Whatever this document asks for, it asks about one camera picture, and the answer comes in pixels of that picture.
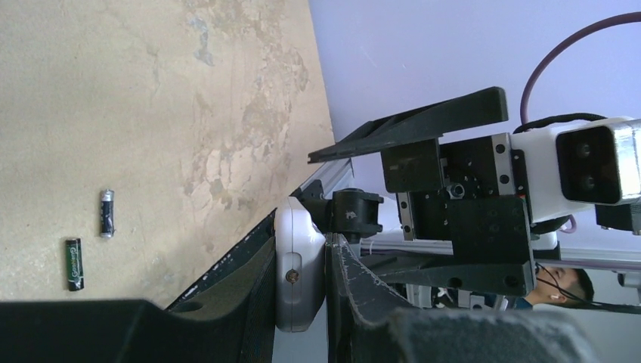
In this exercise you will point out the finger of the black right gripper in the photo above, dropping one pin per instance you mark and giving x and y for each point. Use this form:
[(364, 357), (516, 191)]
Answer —
[(480, 108), (509, 279)]

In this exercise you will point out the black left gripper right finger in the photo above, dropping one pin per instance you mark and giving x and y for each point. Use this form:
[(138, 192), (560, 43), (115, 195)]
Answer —
[(368, 321)]

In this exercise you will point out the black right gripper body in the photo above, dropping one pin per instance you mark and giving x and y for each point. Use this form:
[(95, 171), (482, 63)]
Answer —
[(464, 192)]

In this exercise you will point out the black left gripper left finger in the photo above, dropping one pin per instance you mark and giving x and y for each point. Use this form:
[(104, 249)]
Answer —
[(232, 321)]

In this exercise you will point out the white remote control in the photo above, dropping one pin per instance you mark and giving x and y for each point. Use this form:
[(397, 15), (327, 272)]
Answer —
[(299, 248)]

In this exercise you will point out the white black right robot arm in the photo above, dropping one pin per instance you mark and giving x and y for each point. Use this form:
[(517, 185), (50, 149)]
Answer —
[(544, 241)]

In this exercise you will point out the person in background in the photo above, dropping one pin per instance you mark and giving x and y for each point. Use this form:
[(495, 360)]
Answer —
[(558, 286)]

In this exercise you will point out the black silver AAA battery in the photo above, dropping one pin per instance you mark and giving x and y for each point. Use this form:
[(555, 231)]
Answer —
[(107, 227)]

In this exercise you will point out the green black AAA battery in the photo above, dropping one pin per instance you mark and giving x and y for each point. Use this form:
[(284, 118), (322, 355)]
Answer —
[(73, 258)]

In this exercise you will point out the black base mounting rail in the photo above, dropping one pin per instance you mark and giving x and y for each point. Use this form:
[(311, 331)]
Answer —
[(237, 256)]

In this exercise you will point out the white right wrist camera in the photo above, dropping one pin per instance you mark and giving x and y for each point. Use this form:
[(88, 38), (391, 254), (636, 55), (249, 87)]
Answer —
[(573, 167)]

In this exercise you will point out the aluminium table edge frame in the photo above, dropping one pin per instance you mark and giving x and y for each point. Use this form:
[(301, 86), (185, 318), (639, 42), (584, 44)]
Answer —
[(334, 176)]

